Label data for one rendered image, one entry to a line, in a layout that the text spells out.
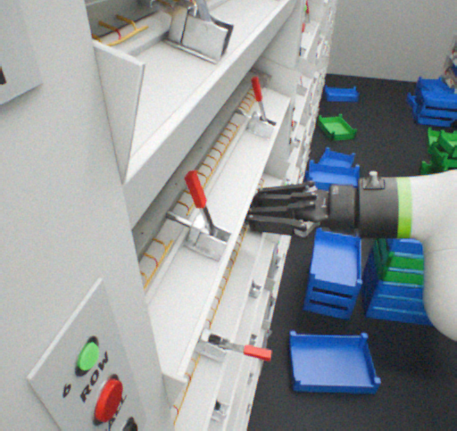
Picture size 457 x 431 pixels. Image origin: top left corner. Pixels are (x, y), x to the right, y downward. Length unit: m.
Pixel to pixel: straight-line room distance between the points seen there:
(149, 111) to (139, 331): 0.11
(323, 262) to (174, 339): 1.41
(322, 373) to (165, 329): 1.28
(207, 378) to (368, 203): 0.32
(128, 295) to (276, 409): 1.33
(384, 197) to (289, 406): 1.06
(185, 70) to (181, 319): 0.20
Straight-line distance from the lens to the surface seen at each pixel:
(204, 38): 0.27
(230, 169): 0.49
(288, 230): 0.57
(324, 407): 1.52
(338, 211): 0.57
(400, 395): 1.62
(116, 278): 0.16
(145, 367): 0.22
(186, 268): 0.36
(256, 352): 0.51
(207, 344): 0.52
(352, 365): 1.62
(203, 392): 0.52
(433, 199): 0.57
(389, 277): 1.58
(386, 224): 0.57
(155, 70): 0.24
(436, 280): 0.55
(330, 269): 1.67
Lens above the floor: 1.36
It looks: 38 degrees down
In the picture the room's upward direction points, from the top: straight up
